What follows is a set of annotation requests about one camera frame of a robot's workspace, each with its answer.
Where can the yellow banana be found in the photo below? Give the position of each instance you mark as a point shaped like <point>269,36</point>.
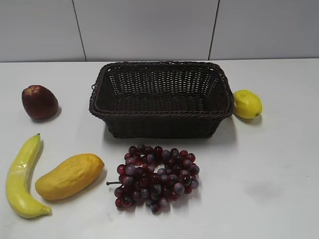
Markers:
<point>18,179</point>

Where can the dark woven basket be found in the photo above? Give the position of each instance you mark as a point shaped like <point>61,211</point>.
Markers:
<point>169,99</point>

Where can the red grape bunch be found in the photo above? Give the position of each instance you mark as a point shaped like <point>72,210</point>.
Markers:
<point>156,177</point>

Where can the yellow lemon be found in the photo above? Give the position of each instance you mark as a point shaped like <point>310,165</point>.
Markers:
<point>247,104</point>

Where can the yellow mango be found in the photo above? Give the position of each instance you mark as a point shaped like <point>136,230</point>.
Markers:
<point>70,177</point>

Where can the red apple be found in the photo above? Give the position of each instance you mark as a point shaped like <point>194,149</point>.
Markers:
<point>39,102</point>

